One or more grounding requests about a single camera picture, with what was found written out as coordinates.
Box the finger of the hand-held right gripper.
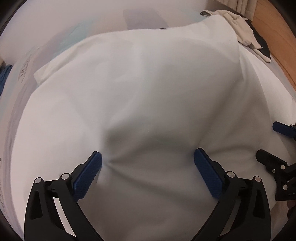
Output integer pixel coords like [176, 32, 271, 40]
[272, 121, 296, 141]
[256, 149, 296, 202]

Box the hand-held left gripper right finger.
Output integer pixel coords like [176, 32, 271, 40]
[194, 149, 271, 241]

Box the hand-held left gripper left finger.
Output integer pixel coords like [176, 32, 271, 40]
[24, 151, 103, 241]

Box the black and white jacket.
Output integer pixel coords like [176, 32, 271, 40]
[11, 16, 296, 241]

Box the cream and black garment pile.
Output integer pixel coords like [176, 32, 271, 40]
[200, 10, 272, 63]

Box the light curtain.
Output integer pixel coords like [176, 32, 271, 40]
[232, 0, 258, 21]

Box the blue cloth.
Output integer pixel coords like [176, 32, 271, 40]
[0, 64, 12, 94]

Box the pastel striped bed sheet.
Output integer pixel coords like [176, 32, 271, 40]
[0, 0, 296, 241]

